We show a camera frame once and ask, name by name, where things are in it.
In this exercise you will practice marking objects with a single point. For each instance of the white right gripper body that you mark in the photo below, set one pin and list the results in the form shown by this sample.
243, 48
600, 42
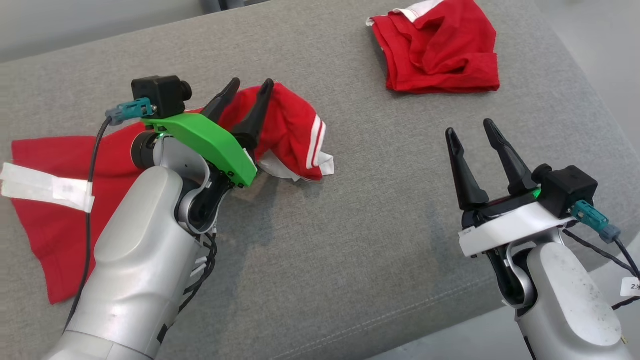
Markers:
510, 225

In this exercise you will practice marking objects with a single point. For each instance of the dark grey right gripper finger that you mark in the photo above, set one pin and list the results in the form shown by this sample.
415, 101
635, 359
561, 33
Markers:
515, 172
467, 185

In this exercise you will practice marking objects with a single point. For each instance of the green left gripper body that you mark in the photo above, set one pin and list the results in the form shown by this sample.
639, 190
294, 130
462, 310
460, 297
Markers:
210, 140

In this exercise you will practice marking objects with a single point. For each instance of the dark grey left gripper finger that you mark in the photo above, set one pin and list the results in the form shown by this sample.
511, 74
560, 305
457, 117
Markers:
220, 102
255, 120

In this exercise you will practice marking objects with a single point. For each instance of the red shorts with white band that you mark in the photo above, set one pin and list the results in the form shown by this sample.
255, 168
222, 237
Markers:
440, 55

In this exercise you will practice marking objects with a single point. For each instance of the red shirt with white sleeves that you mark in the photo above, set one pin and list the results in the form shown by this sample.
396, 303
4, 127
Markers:
50, 235

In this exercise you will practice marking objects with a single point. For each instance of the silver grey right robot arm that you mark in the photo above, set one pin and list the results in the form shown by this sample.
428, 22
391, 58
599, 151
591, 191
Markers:
565, 300

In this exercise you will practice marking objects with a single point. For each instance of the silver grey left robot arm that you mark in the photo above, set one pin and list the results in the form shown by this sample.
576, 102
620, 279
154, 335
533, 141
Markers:
140, 260

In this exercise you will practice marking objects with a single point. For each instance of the grey fabric sofa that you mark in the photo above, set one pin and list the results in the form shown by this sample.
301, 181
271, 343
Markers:
350, 225

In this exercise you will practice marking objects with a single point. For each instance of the white tape label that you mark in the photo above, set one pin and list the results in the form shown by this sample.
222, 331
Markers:
40, 185

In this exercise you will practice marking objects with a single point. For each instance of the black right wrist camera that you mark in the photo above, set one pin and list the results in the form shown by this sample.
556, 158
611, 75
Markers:
567, 190

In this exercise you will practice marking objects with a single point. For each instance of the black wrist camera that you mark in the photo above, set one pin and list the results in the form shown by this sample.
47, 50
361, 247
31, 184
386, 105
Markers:
157, 95
567, 190

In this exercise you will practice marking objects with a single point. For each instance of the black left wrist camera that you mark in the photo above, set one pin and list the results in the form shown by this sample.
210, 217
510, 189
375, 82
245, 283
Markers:
157, 95

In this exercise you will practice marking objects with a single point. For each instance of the grey double post round feet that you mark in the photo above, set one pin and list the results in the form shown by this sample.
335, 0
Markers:
220, 4

